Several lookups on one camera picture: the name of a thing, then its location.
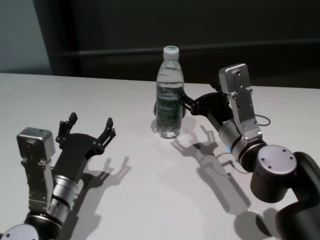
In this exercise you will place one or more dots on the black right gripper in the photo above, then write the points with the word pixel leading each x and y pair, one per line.
pixel 212 105

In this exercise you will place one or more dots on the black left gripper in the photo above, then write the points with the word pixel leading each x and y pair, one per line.
pixel 75 152

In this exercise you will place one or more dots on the clear water bottle green label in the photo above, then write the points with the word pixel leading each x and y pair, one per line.
pixel 169 100

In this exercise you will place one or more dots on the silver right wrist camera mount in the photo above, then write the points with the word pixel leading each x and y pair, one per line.
pixel 240 95

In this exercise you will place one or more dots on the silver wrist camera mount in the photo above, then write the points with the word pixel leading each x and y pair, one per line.
pixel 240 95
pixel 35 142

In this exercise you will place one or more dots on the dark horizontal wall rail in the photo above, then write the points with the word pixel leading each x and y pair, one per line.
pixel 225 50

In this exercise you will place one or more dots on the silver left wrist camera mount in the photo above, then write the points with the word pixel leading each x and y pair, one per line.
pixel 35 142

